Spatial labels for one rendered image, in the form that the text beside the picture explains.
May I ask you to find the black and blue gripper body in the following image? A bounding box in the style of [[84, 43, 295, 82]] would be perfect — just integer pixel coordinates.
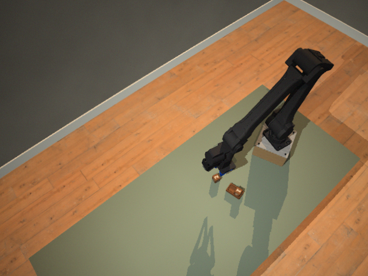
[[217, 158, 236, 174]]

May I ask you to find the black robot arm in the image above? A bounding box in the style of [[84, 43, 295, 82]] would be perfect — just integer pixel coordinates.
[[202, 48, 334, 172]]

